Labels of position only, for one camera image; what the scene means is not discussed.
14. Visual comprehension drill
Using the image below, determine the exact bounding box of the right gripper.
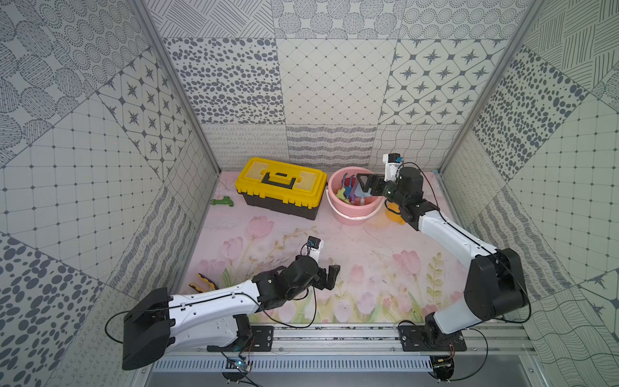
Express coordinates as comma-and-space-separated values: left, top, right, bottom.
357, 173, 406, 206

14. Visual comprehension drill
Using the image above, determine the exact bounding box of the light blue trowel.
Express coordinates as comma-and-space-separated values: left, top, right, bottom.
350, 185, 372, 206

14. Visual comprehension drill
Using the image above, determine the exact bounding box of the blue fork yellow handle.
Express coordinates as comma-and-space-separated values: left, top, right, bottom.
342, 174, 355, 204

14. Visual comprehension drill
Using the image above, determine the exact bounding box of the yellow watering can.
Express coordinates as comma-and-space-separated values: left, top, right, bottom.
385, 201, 406, 225

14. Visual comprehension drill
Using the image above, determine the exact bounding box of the pink plastic bucket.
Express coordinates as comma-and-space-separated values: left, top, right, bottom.
325, 166, 385, 226

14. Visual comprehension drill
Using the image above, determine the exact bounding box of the purple shovel pink handle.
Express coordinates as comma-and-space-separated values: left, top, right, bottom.
348, 176, 365, 206

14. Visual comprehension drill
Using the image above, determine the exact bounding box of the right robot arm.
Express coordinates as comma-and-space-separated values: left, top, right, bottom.
357, 167, 530, 348

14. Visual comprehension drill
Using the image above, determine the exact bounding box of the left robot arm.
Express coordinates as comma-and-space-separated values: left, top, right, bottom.
122, 256, 340, 371

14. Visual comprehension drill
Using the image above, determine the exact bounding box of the yellow and black toolbox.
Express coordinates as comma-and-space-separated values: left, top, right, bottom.
235, 157, 327, 220

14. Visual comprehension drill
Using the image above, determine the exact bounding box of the green toy tool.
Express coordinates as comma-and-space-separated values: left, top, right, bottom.
211, 196, 235, 207

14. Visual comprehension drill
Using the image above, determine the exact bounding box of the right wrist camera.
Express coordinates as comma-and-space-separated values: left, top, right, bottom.
382, 153, 403, 182

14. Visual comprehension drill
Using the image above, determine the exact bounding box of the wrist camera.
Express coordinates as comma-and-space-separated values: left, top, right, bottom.
382, 153, 403, 182
306, 236, 322, 263

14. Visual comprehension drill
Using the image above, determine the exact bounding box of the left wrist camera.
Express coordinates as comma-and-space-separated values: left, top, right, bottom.
306, 236, 322, 263

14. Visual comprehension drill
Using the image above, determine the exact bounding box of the right camera cable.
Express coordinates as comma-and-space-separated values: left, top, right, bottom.
398, 161, 533, 324

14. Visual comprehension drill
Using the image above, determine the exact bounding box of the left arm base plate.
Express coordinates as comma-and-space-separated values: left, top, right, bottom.
206, 325, 274, 352

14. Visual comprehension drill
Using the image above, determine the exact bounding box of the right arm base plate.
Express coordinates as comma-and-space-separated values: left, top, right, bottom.
397, 324, 467, 352

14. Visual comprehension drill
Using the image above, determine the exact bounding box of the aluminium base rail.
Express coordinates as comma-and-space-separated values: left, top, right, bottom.
152, 322, 535, 373

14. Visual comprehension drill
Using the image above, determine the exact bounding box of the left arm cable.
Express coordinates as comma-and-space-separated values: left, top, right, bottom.
105, 284, 319, 387

